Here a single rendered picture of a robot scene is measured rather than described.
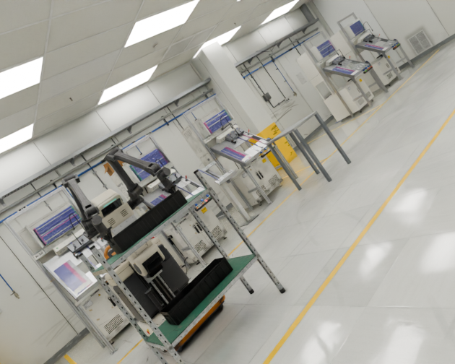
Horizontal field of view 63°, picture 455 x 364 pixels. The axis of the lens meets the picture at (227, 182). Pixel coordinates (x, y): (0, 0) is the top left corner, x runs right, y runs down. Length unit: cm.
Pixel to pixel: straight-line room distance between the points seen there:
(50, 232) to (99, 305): 105
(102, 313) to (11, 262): 206
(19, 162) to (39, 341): 272
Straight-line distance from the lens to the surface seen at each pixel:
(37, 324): 643
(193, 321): 252
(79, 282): 459
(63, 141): 691
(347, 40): 987
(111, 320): 490
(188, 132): 624
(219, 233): 548
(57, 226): 499
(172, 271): 350
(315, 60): 851
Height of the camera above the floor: 113
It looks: 5 degrees down
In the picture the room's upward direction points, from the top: 36 degrees counter-clockwise
